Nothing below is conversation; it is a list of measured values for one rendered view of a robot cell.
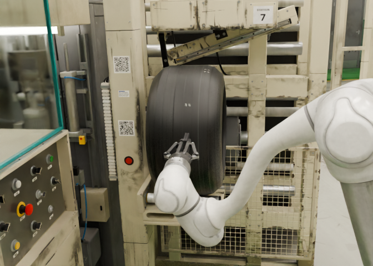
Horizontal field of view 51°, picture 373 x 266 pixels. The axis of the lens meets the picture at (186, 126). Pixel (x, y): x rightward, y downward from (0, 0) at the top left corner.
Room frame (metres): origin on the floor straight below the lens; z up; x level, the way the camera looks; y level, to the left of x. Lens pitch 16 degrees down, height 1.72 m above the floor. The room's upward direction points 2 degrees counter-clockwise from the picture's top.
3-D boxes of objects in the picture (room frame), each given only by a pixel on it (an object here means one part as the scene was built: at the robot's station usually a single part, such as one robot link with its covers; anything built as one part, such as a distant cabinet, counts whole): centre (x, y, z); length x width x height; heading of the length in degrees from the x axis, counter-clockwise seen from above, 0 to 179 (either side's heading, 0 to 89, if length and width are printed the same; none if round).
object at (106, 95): (1.77, 0.35, 1.19); 0.05 x 0.04 x 0.48; 171
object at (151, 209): (1.63, 0.03, 0.84); 0.36 x 0.09 x 0.06; 81
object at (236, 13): (2.05, -0.16, 1.71); 0.61 x 0.25 x 0.15; 81
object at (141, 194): (1.80, 0.19, 0.90); 0.40 x 0.03 x 0.10; 171
